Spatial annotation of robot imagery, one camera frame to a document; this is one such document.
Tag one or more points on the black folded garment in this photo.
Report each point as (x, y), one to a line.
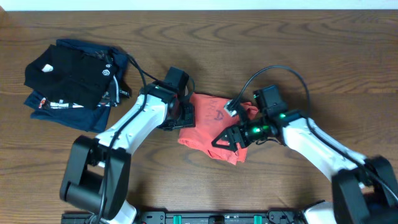
(88, 78)

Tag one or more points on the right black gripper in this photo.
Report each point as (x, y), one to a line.
(230, 131)

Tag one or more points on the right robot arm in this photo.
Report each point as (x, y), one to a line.
(364, 189)

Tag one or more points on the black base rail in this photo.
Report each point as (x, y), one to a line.
(161, 217)

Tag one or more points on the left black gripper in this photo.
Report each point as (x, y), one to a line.
(188, 122)

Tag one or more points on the red printed t-shirt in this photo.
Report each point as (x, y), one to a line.
(210, 120)

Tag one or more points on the navy folded garment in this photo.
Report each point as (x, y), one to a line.
(74, 116)

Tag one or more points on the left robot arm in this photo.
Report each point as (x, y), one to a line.
(97, 173)

